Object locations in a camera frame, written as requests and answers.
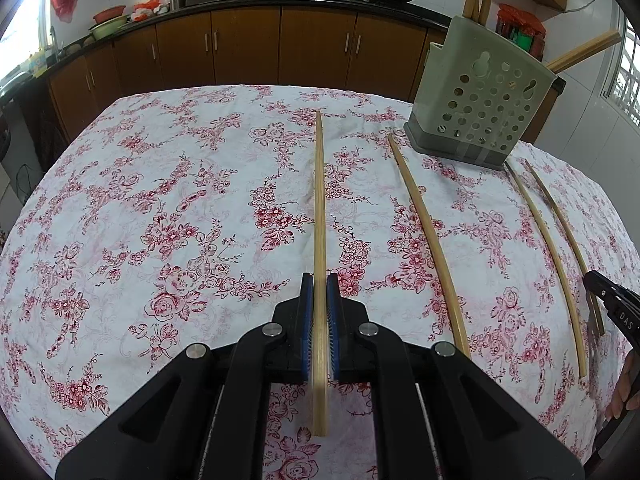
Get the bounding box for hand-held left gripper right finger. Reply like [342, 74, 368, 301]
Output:
[326, 270, 586, 480]

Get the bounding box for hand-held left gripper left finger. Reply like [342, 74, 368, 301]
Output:
[55, 272, 315, 480]

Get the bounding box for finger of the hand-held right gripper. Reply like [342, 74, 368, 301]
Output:
[582, 270, 640, 348]

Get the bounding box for green perforated utensil holder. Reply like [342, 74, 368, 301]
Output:
[404, 15, 558, 171]

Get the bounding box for person's right hand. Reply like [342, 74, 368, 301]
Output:
[604, 352, 640, 422]

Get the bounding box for red floral tablecloth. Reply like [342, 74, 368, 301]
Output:
[0, 84, 633, 480]

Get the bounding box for barred window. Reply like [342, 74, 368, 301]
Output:
[600, 10, 640, 126]

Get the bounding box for wooden base cabinets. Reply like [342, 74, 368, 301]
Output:
[47, 5, 558, 146]

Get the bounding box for red wrapped jars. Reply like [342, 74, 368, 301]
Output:
[496, 3, 547, 58]

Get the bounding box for red and white bag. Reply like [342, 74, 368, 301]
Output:
[131, 0, 170, 21]

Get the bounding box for green basin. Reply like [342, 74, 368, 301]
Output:
[90, 15, 130, 41]

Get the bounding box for red basin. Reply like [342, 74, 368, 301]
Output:
[93, 6, 126, 25]

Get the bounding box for yellow bottle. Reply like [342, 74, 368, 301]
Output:
[27, 47, 51, 73]

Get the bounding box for sliding window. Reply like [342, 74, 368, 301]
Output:
[0, 0, 53, 81]

